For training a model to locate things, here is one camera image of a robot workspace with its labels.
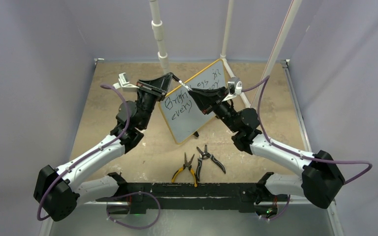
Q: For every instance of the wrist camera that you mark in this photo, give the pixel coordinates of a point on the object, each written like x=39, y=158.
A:
x=124, y=84
x=234, y=88

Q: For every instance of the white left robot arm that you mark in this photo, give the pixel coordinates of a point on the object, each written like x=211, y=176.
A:
x=60, y=190

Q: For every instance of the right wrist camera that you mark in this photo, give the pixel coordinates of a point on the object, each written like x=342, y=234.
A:
x=234, y=88

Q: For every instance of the white whiteboard marker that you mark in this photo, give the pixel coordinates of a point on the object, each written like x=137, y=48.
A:
x=185, y=86

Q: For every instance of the yellow framed whiteboard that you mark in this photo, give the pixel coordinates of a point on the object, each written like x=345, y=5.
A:
x=180, y=111

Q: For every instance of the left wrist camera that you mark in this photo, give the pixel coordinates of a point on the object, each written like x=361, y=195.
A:
x=124, y=84

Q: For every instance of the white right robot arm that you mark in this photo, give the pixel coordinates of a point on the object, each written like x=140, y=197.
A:
x=318, y=177

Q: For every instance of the black marker cap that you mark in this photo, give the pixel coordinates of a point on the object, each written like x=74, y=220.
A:
x=175, y=78

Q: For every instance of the black base bar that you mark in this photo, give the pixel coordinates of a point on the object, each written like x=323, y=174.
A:
x=242, y=197

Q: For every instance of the black grey wire stripper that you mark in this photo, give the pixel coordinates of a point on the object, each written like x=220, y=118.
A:
x=205, y=155

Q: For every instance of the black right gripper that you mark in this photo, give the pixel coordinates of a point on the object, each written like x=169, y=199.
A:
x=205, y=98

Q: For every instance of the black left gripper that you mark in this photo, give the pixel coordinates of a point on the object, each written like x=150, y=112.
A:
x=158, y=88

